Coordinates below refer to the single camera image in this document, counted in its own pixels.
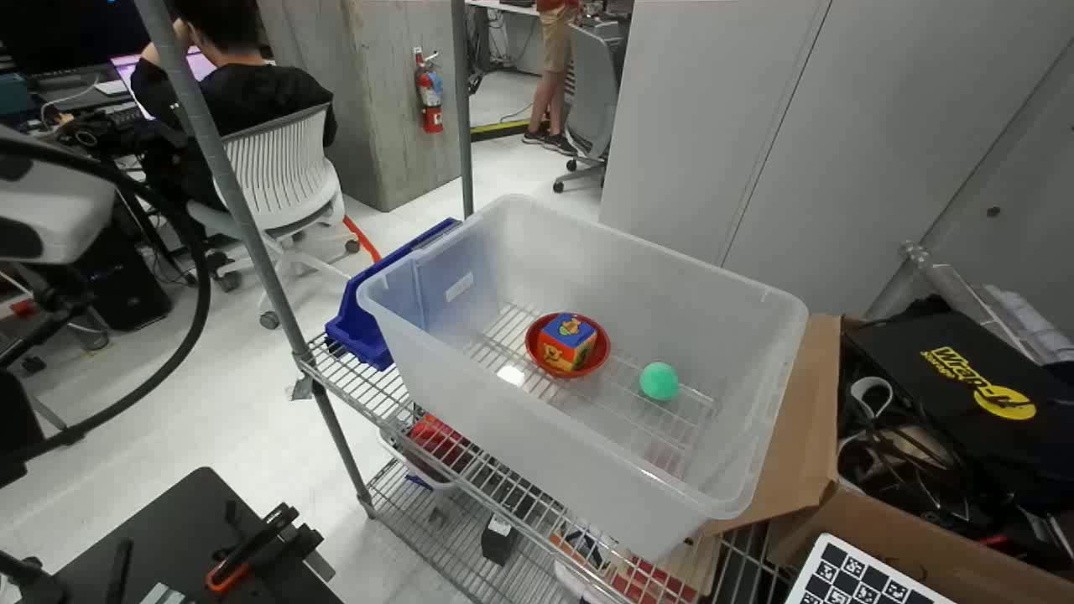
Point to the white mesh office chair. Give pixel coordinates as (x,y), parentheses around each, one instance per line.
(278,171)

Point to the small black box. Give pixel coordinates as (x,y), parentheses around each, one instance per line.
(499,541)

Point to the red plastic item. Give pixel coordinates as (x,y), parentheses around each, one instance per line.
(438,438)

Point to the red fire extinguisher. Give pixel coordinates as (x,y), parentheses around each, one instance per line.
(431,96)

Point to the clear plastic storage bin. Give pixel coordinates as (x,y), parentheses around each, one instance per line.
(671,291)

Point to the checkered calibration board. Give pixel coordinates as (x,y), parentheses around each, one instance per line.
(849,577)

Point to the black orange clamp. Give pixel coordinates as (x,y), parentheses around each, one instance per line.
(264,541)

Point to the thin grey metal pole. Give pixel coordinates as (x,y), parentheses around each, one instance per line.
(461,112)

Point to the green ball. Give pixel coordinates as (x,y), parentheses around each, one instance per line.
(660,381)

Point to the red bowl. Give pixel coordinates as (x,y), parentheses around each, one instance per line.
(598,356)

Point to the laptop with purple screen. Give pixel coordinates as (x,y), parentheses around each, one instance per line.
(202,61)

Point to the white cabinet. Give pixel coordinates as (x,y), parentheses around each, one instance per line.
(783,135)

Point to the standing person in shorts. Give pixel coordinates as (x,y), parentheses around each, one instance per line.
(556,55)

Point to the orange white box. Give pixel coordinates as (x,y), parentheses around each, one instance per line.
(637,583)

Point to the black bag yellow logo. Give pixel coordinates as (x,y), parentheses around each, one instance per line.
(951,370)

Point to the black stand table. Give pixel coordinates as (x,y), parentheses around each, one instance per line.
(170,537)

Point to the thick grey metal pole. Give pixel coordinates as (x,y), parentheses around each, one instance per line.
(222,171)

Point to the seated person in black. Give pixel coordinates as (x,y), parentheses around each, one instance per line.
(255,88)

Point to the colourful toy cube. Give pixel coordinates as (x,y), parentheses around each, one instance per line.
(568,342)

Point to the blue plastic bin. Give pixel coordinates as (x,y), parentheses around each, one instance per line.
(363,320)

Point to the grey office chair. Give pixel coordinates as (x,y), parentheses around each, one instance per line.
(593,88)

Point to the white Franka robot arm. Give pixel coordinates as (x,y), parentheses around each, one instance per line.
(44,213)

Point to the large cardboard box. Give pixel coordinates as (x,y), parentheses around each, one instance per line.
(810,424)

